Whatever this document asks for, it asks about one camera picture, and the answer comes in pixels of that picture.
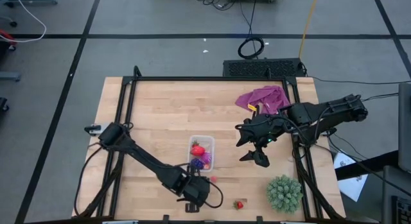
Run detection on large red strawberry toy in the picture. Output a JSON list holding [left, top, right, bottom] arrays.
[[190, 145, 206, 157]]

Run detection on coiled black cable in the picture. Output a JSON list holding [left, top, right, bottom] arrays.
[[237, 0, 265, 60]]

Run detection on white cable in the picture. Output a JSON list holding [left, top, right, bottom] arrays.
[[0, 0, 48, 44]]

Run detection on white printed paper sheet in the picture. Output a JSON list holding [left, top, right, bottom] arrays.
[[333, 149, 369, 202]]

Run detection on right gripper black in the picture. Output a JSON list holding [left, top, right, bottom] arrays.
[[235, 114, 286, 169]]

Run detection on red object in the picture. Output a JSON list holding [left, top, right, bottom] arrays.
[[0, 30, 17, 52]]

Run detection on green spiky artificial plant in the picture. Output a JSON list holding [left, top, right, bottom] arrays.
[[266, 174, 304, 214]]

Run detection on purple cloth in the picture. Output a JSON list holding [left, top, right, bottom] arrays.
[[235, 85, 292, 115]]

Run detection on grey metal furniture foot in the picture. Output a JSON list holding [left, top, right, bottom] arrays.
[[4, 0, 58, 8], [0, 72, 22, 82]]

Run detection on black metal table frame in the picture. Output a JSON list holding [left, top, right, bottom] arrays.
[[72, 65, 347, 224]]

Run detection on black keyboard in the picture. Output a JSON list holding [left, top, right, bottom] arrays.
[[391, 195, 411, 224]]

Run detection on black perforated computer case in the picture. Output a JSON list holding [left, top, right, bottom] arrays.
[[223, 58, 306, 78]]

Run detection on thin black floor cable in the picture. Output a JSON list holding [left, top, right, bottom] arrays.
[[308, 74, 411, 85], [361, 92, 399, 102]]

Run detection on tangle of black cables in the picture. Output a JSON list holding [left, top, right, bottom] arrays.
[[195, 0, 237, 12]]

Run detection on clear plastic tupperware container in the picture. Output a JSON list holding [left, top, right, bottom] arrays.
[[188, 135, 215, 173]]

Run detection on dark purple toy grapes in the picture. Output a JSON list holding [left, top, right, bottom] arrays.
[[190, 157, 205, 170]]

